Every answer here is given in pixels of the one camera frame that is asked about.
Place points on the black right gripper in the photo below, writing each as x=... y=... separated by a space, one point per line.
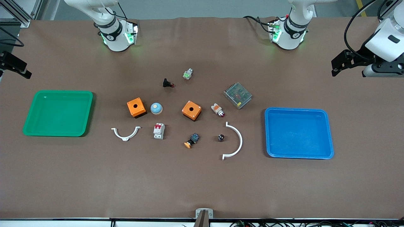
x=10 y=62

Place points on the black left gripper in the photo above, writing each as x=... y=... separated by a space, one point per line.
x=359 y=56

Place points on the white red circuit breaker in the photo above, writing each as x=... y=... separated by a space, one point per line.
x=158 y=130

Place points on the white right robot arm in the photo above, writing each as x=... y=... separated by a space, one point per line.
x=115 y=34

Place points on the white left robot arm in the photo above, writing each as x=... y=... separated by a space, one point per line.
x=292 y=31

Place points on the green plastic tray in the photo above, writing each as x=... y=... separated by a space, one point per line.
x=58 y=113

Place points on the blue plastic tray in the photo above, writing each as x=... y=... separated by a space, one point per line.
x=298 y=134

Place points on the metal mesh power supply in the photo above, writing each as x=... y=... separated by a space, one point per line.
x=238 y=95

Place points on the small white pipe clamp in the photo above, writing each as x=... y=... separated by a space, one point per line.
x=125 y=137

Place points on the large white pipe clamp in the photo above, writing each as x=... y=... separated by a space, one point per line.
x=240 y=143

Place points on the blue white dome button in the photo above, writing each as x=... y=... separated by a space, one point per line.
x=156 y=108

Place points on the black red indicator light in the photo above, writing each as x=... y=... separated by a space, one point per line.
x=167 y=83

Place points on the yellow mushroom push button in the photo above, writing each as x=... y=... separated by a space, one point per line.
x=191 y=140

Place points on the aluminium frame profile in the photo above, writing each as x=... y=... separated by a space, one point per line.
x=19 y=12

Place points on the orange button enclosure box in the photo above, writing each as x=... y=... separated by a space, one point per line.
x=136 y=107
x=191 y=110

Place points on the red push button switch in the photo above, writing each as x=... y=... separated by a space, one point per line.
x=217 y=109

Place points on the green white selector switch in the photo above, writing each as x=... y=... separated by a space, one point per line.
x=187 y=74

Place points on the grey metal camera bracket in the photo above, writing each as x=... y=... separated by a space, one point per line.
x=204 y=215

